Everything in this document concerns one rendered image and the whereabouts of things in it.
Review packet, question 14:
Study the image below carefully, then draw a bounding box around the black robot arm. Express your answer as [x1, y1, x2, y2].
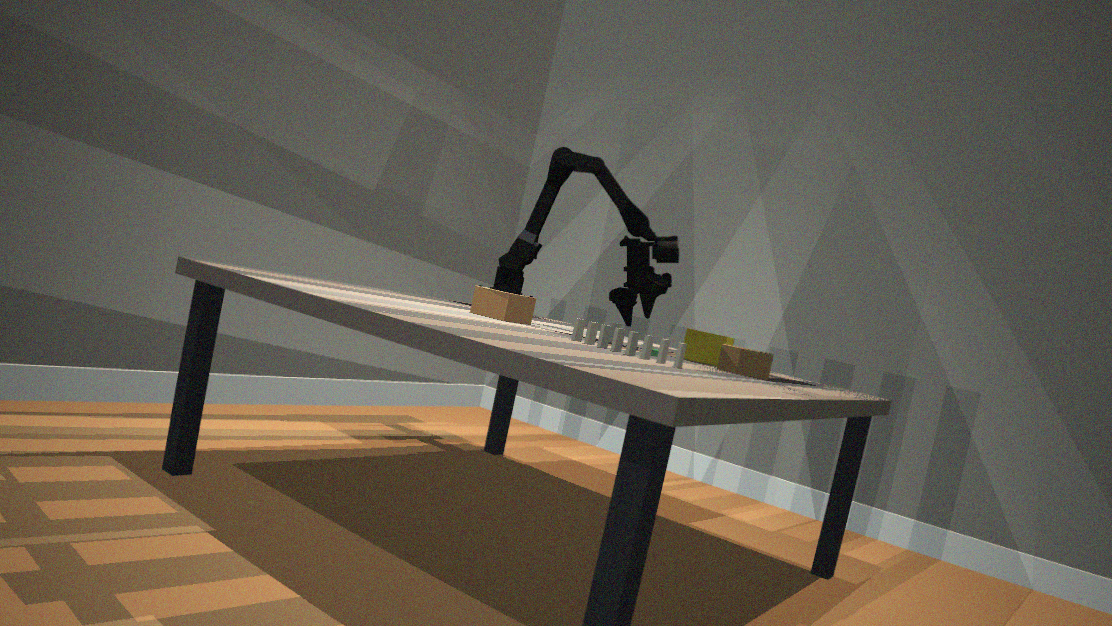
[490, 147, 679, 296]

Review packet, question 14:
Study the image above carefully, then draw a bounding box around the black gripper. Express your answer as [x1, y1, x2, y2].
[609, 264, 658, 327]

